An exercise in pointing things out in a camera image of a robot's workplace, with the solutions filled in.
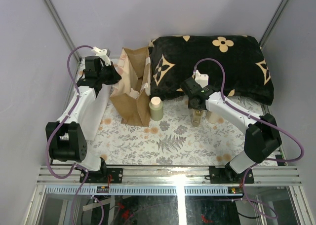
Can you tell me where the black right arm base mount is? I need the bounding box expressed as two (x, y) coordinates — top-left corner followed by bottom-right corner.
(205, 164), (254, 184)

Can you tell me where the aluminium frame post left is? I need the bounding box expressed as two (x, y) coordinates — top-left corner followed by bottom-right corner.
(42, 0), (76, 51)

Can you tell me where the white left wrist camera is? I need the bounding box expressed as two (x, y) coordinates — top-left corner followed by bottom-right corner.
(91, 46), (111, 66)

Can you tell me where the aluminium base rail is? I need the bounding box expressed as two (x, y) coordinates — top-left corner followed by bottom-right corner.
(36, 165), (302, 187)

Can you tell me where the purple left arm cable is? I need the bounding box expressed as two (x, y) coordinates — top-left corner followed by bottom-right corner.
(46, 44), (106, 225)

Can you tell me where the black floral plush pillow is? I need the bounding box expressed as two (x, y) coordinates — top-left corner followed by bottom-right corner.
(149, 35), (274, 106)

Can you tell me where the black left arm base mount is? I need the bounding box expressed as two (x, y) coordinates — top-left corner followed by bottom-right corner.
(85, 158), (123, 184)

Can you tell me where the beige bottle wooden cap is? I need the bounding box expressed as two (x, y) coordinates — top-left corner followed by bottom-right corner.
(206, 111), (221, 124)

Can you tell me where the green bottle beige cap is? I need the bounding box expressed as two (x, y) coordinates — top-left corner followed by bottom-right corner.
(149, 97), (163, 121)

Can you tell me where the aluminium frame post right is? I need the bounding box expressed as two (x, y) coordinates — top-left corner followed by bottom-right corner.
(259, 0), (291, 48)

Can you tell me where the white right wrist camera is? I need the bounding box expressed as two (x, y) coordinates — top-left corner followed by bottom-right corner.
(194, 70), (209, 88)

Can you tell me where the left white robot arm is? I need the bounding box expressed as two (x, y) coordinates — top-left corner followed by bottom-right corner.
(45, 54), (121, 183)

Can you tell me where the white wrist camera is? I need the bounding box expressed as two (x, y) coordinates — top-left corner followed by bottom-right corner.
(91, 46), (111, 66)
(194, 70), (209, 88)

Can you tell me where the brown canvas bag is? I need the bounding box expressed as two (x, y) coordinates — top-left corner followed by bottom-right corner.
(110, 47), (152, 127)

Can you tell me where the aluminium frame post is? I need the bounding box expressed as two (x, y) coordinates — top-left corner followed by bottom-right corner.
(259, 0), (291, 48)
(42, 0), (76, 51)

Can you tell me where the small white bottle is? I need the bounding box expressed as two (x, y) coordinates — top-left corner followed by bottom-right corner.
(129, 88), (140, 99)

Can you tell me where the floral patterned table mat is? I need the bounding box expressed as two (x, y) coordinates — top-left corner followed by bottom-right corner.
(87, 96), (244, 166)

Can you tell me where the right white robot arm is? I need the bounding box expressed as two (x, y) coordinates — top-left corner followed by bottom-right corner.
(181, 77), (282, 183)

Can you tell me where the clear amber pump bottle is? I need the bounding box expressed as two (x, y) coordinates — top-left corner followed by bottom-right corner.
(192, 109), (205, 127)

